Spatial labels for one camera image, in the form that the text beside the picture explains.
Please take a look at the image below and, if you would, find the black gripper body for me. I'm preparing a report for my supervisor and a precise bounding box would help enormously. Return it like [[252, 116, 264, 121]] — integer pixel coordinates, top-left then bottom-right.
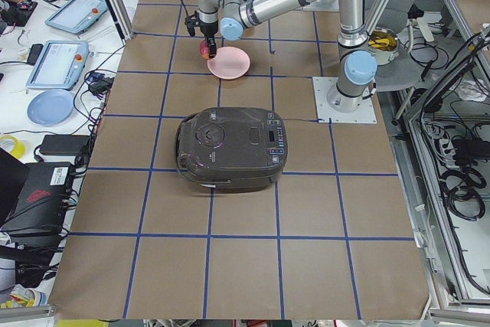
[[185, 15, 218, 38]]

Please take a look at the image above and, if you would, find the red apple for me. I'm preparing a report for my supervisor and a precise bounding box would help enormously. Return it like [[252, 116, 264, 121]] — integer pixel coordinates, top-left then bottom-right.
[[199, 40, 210, 60]]

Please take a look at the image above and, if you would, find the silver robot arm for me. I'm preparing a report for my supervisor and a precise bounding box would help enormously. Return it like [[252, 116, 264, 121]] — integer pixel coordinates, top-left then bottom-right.
[[185, 0, 368, 59]]

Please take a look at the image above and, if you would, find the pink plate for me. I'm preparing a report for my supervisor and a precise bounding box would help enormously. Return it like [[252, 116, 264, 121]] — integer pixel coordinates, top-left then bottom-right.
[[207, 47, 250, 80]]

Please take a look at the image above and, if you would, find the blue plate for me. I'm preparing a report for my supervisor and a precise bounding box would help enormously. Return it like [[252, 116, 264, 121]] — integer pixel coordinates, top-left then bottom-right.
[[27, 89, 74, 126]]

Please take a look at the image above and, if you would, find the dark grey rice cooker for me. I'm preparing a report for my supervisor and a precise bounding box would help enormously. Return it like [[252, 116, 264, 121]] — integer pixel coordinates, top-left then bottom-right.
[[175, 106, 288, 190]]

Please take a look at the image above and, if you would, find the far teach pendant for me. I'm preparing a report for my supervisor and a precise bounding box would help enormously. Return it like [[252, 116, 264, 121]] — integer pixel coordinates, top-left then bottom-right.
[[44, 0, 108, 34]]

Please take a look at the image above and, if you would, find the teach pendant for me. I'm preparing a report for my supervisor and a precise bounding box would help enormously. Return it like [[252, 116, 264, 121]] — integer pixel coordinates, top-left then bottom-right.
[[26, 41, 89, 90], [44, 0, 108, 34]]

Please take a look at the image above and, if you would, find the near teach pendant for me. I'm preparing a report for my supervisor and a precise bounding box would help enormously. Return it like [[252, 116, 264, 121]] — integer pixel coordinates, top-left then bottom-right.
[[26, 41, 89, 90]]

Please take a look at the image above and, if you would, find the black power adapter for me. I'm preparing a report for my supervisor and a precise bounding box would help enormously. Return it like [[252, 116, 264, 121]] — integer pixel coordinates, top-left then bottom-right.
[[38, 135, 89, 156]]

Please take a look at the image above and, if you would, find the yellow tape roll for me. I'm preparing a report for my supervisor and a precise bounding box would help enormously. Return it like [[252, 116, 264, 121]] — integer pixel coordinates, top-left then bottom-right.
[[0, 135, 26, 159]]

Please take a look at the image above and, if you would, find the black computer box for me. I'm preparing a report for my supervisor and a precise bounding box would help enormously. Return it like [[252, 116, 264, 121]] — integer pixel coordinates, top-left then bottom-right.
[[1, 150, 75, 237]]

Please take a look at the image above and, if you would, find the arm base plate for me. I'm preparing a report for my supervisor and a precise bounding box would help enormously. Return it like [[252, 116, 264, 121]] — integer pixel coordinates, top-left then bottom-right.
[[312, 77, 377, 124], [302, 0, 339, 12]]

